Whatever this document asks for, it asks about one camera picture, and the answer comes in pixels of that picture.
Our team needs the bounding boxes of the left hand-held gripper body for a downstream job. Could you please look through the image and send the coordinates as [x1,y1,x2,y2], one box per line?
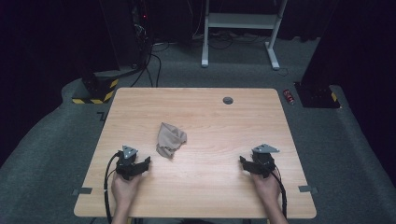
[115,145,141,181]

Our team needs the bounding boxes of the red can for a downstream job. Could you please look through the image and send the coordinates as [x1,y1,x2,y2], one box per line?
[282,89,295,105]

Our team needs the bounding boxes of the black base with hazard stripes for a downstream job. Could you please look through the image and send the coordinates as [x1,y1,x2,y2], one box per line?
[72,69,120,105]

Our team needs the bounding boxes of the person's right hand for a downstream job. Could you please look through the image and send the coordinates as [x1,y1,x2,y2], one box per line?
[250,172,281,206]

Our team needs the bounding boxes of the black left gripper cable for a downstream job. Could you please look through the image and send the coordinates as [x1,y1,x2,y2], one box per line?
[103,151,120,224]

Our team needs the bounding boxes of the beige cloth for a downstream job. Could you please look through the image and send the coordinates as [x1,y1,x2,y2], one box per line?
[155,121,188,160]

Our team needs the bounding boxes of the grey tape strip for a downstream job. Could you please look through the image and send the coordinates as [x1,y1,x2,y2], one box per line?
[72,187,93,196]
[298,185,318,194]

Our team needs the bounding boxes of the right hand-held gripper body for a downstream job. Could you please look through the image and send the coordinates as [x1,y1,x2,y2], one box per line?
[251,143,280,179]

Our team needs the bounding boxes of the white metal stand frame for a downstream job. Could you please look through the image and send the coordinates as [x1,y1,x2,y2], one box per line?
[201,0,289,71]

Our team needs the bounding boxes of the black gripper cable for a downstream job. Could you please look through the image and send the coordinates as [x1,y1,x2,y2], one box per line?
[103,151,120,224]
[269,170,288,218]

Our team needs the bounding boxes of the person's left hand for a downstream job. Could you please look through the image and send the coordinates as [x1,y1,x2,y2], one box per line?
[110,171,143,206]

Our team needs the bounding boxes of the black floor cables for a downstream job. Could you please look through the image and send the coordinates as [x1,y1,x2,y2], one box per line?
[130,43,163,89]

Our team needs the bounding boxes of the dark equipment rack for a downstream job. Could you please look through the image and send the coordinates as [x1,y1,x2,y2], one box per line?
[130,0,154,64]

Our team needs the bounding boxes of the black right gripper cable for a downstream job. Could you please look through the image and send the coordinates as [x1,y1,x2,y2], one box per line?
[269,170,288,218]

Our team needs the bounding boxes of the black square stand base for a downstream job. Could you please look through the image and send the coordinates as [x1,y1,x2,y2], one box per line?
[293,81,341,109]

